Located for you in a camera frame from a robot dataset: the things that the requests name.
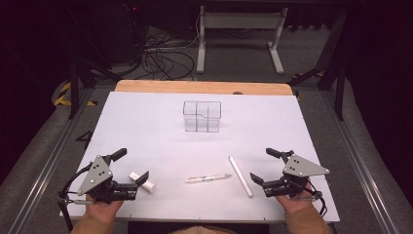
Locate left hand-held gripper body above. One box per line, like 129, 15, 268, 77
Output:
77, 155, 138, 205

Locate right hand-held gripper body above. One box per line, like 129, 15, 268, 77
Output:
262, 153, 331, 199

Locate short white cylinder stick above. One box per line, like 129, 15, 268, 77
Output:
129, 171, 156, 194

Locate thin white pen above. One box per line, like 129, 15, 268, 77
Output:
228, 155, 254, 198

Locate transparent pen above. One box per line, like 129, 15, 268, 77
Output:
184, 174, 233, 184

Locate clear plastic organizer box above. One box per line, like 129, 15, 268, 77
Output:
182, 99, 222, 134

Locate person's left hand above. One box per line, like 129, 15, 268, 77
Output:
85, 194, 125, 225

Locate person's right hand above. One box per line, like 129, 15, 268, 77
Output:
276, 181, 315, 215

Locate white board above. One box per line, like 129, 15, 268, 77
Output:
58, 91, 341, 223

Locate person's legs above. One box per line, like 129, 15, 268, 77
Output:
167, 225, 240, 234

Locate black metal stand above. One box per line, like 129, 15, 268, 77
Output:
286, 9, 347, 122
66, 58, 122, 120

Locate yellow and black striped tape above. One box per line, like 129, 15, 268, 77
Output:
53, 81, 98, 107

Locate wooden table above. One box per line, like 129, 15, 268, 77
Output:
114, 79, 294, 97

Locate black equipment rack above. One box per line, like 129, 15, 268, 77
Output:
108, 0, 152, 67

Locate white metal stand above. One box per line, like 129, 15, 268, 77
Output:
196, 5, 289, 75

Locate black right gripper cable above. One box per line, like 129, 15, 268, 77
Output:
304, 180, 328, 218

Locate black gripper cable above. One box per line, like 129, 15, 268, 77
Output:
56, 162, 94, 232
304, 180, 328, 218

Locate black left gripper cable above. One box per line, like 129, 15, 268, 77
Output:
56, 162, 94, 232

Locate grey metal floor rail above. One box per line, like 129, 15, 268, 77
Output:
320, 91, 399, 234
8, 87, 95, 234

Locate tangle of black floor cables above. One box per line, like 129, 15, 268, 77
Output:
139, 30, 197, 82

